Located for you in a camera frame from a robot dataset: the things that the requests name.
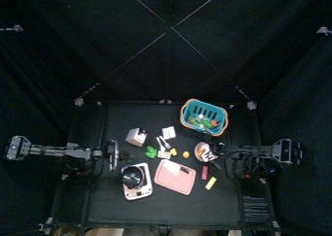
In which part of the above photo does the red rectangular toy block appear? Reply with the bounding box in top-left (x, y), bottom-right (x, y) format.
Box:
top-left (201, 165), bottom-right (211, 182)

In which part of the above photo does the black toy frying pan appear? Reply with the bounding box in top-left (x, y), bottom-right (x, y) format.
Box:
top-left (119, 165), bottom-right (147, 189)

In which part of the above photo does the green toy vegetable in basket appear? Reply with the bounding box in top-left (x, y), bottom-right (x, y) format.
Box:
top-left (187, 116), bottom-right (213, 130)

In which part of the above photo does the white plastic fork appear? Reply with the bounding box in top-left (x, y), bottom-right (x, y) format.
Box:
top-left (155, 136), bottom-right (167, 152)

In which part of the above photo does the toy squash half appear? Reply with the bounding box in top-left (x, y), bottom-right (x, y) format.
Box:
top-left (193, 141), bottom-right (213, 163)

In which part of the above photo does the white toy knife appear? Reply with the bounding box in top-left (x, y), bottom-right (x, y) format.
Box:
top-left (165, 160), bottom-right (191, 176)

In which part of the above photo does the white kitchen scale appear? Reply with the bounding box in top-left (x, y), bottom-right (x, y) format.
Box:
top-left (120, 162), bottom-right (155, 202)

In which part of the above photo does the white grey toy toaster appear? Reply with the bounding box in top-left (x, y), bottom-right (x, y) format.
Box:
top-left (124, 127), bottom-right (149, 148)

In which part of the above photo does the pink cutting board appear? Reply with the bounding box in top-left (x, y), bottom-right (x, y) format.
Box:
top-left (153, 158), bottom-right (197, 196)

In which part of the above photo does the yellow rectangular toy block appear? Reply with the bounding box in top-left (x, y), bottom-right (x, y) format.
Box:
top-left (204, 176), bottom-right (217, 191)

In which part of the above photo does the teal plastic basket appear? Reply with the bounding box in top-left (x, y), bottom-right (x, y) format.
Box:
top-left (179, 98), bottom-right (229, 138)

